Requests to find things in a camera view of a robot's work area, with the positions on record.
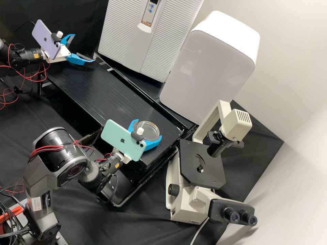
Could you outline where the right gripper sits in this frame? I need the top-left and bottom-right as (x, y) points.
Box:
(120, 119), (163, 163)

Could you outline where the petri dish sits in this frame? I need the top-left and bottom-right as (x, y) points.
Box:
(133, 120), (160, 140)

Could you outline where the black tray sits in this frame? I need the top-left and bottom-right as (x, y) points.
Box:
(96, 145), (179, 208)

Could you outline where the wrist camera phone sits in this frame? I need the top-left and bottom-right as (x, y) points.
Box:
(32, 19), (67, 61)
(101, 119), (147, 162)

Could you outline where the right wrist camera phone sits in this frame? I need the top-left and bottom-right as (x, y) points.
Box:
(101, 119), (147, 162)

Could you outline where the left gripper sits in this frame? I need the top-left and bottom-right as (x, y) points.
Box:
(46, 34), (95, 67)

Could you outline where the incubator door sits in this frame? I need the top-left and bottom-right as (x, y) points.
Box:
(98, 0), (205, 83)

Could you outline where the white box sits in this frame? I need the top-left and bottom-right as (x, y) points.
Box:
(159, 11), (261, 126)

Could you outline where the left wrist camera phone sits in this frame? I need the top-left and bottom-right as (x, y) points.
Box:
(32, 19), (67, 61)

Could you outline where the cream microscope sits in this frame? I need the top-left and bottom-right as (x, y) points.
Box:
(165, 99), (258, 228)

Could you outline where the black platform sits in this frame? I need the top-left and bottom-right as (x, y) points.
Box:
(37, 60), (184, 169)
(93, 51), (199, 131)

